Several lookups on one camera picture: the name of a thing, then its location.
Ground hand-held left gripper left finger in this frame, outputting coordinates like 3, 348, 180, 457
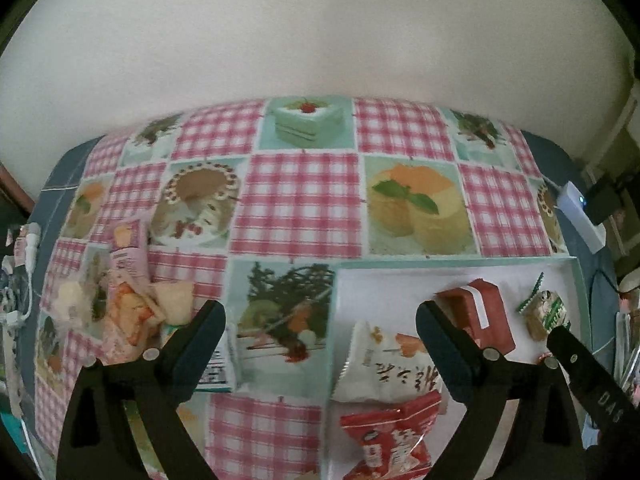
56, 300, 227, 480

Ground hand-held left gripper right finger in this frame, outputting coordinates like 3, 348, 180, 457
416, 300, 586, 480

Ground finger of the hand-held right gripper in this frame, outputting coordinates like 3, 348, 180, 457
546, 326, 602, 392

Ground green white drink carton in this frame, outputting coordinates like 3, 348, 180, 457
192, 325, 241, 393

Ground green white biscuit packet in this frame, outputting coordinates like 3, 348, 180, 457
516, 272, 571, 342

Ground white snack packet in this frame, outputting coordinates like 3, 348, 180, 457
331, 321, 443, 405

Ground dark red box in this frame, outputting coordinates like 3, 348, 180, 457
434, 278, 516, 356

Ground teal shallow box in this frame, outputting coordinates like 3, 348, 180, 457
320, 256, 596, 480

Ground purple cake roll packet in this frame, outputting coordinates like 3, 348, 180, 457
107, 220, 153, 301

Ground red snack packet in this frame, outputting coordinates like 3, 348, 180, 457
340, 391, 443, 480

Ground clear packet pale pastries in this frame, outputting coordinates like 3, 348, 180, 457
150, 280, 196, 328

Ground orange cake roll packet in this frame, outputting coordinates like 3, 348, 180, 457
97, 280, 161, 366

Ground white power bank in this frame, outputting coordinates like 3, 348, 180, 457
556, 181, 607, 254

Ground clear bag white bun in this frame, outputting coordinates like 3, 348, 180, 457
50, 250, 116, 336

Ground black box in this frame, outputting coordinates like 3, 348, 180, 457
585, 175, 623, 226

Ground pink board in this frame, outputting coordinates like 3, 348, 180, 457
0, 162, 36, 216

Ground white charger cable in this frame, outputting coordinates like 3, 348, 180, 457
0, 222, 43, 328

